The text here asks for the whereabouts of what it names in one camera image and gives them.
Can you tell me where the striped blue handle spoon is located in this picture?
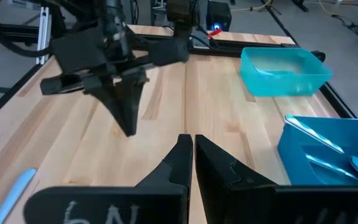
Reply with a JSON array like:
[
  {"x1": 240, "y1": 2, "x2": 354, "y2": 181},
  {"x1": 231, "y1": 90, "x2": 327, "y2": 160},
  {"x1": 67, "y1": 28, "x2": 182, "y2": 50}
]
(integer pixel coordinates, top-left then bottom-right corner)
[
  {"x1": 283, "y1": 114, "x2": 358, "y2": 180},
  {"x1": 304, "y1": 153, "x2": 358, "y2": 187}
]

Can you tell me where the teal translucent plastic bin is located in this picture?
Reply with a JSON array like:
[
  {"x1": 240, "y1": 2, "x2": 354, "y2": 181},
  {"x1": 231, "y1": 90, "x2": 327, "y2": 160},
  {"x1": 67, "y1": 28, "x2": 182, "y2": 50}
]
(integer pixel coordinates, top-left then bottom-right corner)
[{"x1": 239, "y1": 46, "x2": 334, "y2": 98}]

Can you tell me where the grey metal bracket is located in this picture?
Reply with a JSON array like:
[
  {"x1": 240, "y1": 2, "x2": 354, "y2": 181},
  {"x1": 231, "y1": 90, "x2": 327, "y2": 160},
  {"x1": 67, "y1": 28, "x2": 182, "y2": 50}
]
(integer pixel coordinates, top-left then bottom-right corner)
[{"x1": 36, "y1": 6, "x2": 50, "y2": 65}]

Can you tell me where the light blue handle spoon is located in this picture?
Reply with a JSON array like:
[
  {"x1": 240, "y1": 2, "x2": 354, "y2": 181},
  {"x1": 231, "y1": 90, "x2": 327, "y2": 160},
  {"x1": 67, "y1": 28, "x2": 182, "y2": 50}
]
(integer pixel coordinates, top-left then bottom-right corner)
[{"x1": 0, "y1": 168, "x2": 38, "y2": 224}]

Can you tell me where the blue plastic bin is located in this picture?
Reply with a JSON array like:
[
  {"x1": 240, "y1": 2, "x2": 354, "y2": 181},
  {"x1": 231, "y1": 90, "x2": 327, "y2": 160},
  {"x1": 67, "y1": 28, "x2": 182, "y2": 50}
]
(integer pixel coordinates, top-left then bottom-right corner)
[{"x1": 277, "y1": 114, "x2": 358, "y2": 187}]

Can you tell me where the black box with blue light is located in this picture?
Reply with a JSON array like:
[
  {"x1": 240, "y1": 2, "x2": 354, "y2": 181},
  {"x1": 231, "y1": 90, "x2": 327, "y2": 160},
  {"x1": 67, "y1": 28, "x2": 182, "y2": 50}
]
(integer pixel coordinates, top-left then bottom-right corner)
[{"x1": 206, "y1": 1, "x2": 232, "y2": 32}]

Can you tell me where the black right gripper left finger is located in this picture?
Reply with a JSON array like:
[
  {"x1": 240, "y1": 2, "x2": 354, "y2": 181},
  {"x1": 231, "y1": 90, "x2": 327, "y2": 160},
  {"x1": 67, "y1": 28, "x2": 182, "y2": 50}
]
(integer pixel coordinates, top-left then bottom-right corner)
[{"x1": 134, "y1": 133, "x2": 195, "y2": 189}]

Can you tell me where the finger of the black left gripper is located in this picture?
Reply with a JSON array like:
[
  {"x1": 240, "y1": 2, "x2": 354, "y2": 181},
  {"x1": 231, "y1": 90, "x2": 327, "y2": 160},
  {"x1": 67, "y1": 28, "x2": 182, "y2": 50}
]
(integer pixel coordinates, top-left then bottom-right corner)
[
  {"x1": 86, "y1": 85, "x2": 129, "y2": 136},
  {"x1": 116, "y1": 81, "x2": 145, "y2": 138}
]

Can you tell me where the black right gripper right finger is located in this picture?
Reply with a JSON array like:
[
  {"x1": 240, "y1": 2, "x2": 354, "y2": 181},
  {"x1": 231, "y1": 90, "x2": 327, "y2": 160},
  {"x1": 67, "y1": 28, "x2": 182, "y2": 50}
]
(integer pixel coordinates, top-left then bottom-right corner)
[{"x1": 195, "y1": 134, "x2": 277, "y2": 224}]

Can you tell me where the yellow floor cable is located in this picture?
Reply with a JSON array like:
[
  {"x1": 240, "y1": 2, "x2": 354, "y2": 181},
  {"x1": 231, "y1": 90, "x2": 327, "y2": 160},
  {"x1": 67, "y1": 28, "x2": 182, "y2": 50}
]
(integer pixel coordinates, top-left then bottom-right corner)
[{"x1": 230, "y1": 0, "x2": 275, "y2": 13}]

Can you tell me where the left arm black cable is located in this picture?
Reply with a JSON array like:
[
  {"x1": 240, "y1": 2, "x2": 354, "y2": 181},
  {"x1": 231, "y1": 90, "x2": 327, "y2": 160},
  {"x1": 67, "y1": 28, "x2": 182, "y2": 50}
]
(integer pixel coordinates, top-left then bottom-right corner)
[{"x1": 0, "y1": 0, "x2": 55, "y2": 58}]

